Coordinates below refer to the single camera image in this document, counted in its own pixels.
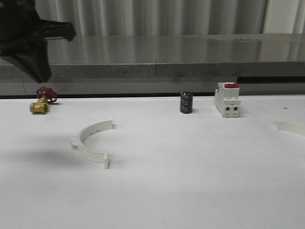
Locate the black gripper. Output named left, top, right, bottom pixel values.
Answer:
left=0, top=0, right=76, bottom=83

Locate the white half pipe clamp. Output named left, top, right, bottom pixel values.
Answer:
left=273, top=119, right=305, bottom=136
left=70, top=118, right=113, bottom=169

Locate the brass valve red handwheel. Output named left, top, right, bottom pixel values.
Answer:
left=30, top=86, right=57, bottom=114

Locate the black cylindrical capacitor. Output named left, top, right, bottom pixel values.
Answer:
left=180, top=92, right=193, bottom=114

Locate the grey stone counter ledge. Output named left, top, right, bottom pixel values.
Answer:
left=0, top=33, right=305, bottom=96

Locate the white circuit breaker red switch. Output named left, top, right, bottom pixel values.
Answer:
left=214, top=82, right=241, bottom=117

